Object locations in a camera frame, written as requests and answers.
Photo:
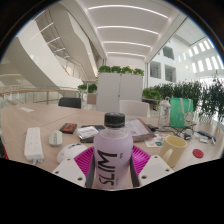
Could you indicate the black and red box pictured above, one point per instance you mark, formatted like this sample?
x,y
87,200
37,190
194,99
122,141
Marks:
x,y
68,128

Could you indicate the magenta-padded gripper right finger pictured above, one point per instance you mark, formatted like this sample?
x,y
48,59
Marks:
x,y
155,168

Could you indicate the white power strip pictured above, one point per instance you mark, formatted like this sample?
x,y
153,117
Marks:
x,y
33,144

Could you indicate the white chair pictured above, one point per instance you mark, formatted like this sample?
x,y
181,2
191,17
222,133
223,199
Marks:
x,y
134,108

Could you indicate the clear plastic water bottle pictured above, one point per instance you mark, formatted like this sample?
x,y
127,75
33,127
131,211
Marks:
x,y
164,115

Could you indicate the black notebook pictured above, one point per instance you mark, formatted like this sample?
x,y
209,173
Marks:
x,y
98,127

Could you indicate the cream yellow mug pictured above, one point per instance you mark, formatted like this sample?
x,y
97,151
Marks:
x,y
173,148

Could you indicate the green tote bag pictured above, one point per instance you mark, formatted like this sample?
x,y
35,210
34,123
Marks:
x,y
181,111

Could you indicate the tablet in brown case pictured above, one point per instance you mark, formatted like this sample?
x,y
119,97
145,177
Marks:
x,y
138,128

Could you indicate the black chair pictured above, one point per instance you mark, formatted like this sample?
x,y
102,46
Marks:
x,y
69,102

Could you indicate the row of green hedge plants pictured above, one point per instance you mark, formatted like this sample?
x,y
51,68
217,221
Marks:
x,y
186,93

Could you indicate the flat round red coaster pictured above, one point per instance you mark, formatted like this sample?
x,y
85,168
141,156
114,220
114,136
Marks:
x,y
198,153

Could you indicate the white cabinet with plants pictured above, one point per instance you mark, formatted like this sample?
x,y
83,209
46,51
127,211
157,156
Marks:
x,y
118,91

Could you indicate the lilac drink bottle black cap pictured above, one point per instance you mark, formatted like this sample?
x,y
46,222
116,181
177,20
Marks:
x,y
113,146

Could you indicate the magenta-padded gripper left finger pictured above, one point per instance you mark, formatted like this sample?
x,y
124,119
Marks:
x,y
71,170

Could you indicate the white sticker sheet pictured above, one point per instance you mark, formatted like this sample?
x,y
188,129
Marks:
x,y
154,141

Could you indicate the small grey-white oval mouse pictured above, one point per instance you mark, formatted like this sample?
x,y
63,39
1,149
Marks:
x,y
55,138

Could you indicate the white computer mouse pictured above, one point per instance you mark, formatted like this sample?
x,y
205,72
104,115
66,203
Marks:
x,y
68,152

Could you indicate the white paper sheet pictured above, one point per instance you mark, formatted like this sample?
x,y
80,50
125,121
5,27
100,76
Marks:
x,y
26,109

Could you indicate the planter box with plants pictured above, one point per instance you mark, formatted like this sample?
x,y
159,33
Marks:
x,y
89,90

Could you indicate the white card packet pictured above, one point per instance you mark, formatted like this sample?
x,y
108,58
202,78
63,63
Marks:
x,y
87,132

